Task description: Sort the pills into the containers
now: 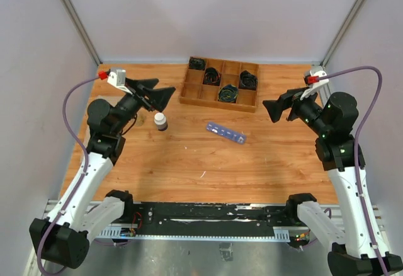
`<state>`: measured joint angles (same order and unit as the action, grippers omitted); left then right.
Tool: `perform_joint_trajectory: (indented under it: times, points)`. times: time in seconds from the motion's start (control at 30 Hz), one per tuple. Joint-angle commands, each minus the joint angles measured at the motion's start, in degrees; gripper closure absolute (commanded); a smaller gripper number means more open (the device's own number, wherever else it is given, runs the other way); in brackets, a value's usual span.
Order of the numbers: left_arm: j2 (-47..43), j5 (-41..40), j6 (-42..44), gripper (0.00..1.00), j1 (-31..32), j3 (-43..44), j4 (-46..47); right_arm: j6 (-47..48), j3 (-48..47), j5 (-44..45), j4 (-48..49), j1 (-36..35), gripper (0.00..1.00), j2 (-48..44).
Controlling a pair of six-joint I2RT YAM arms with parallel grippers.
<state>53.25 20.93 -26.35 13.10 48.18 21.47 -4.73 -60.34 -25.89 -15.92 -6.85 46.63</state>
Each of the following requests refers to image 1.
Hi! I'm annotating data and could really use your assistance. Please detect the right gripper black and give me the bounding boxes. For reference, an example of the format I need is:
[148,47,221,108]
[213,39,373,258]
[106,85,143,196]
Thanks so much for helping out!
[263,84,331,137]

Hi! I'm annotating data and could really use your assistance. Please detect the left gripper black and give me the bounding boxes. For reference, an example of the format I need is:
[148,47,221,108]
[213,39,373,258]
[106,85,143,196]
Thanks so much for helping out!
[111,78,175,135]

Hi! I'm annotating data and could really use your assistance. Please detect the white pill bottle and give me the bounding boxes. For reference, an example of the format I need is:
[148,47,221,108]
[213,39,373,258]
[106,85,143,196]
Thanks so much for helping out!
[154,112,168,131]

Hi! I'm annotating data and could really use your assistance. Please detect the blue weekly pill organizer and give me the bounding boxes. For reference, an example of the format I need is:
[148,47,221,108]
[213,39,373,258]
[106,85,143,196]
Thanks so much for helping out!
[206,122,246,144]

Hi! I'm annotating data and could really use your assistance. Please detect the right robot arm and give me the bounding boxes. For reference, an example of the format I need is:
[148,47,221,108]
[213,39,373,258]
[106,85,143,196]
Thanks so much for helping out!
[263,88,402,275]

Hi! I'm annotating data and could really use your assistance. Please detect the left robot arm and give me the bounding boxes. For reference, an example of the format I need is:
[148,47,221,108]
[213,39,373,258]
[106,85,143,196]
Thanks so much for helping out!
[29,79,176,275]

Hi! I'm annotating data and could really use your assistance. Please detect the rolled tie right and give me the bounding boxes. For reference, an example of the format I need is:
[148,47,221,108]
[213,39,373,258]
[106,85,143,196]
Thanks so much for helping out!
[239,70,258,91]

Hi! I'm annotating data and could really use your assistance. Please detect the wooden compartment tray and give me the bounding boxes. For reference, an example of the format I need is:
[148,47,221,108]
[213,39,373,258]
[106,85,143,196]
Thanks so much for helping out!
[179,56,260,113]

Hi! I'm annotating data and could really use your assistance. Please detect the rolled tie top left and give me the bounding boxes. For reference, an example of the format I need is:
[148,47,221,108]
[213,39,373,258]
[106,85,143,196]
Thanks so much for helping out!
[188,57,206,71]

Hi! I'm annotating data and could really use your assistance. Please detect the rolled tie green pattern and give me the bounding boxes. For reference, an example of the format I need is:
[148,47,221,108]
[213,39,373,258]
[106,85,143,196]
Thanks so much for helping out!
[218,84,239,103]

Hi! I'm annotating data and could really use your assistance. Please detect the rolled tie orange stripes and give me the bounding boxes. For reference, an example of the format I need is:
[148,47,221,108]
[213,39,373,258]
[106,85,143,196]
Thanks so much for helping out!
[203,67,221,86]

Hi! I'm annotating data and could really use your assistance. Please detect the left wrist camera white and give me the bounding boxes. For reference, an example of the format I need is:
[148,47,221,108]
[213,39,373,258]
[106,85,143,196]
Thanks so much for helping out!
[107,67,132,94]

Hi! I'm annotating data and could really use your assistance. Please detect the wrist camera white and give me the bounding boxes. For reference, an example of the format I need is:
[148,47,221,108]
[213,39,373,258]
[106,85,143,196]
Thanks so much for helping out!
[107,67,132,94]
[300,70,329,100]

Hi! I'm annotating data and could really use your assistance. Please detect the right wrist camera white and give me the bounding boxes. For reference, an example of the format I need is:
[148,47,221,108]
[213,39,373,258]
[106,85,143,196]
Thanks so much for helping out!
[300,70,329,100]

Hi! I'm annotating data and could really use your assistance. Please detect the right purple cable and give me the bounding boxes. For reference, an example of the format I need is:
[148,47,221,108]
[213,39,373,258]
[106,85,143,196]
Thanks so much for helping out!
[307,66,390,276]

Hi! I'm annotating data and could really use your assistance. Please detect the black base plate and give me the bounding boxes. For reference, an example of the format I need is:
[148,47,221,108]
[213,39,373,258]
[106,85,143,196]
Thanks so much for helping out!
[97,202,324,238]

